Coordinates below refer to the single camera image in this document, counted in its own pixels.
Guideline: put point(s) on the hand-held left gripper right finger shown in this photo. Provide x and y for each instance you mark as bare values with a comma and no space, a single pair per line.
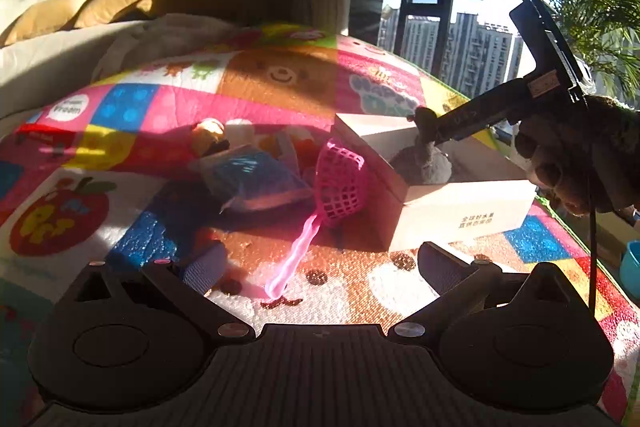
440,269

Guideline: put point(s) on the white bedding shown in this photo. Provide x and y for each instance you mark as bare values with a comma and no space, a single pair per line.
50,57

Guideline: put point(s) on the dark plush toy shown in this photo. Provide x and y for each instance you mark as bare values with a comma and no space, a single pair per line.
422,164

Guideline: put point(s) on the white cardboard box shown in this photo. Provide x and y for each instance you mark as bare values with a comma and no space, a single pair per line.
450,217

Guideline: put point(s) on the blue plastic container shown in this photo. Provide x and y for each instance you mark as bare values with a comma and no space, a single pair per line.
631,264

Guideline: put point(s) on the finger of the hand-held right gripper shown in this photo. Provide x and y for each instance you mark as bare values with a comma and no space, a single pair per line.
465,119

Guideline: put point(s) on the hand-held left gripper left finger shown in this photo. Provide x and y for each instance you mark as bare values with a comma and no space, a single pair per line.
202,269

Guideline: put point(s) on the blue packet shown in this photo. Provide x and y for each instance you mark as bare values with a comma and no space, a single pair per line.
250,177

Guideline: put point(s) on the colourful printed play mat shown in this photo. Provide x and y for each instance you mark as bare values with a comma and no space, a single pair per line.
150,107

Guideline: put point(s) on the pink net scoop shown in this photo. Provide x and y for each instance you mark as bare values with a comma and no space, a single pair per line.
340,187

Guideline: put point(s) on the person's right hand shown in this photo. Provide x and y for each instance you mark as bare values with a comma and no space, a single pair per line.
555,157

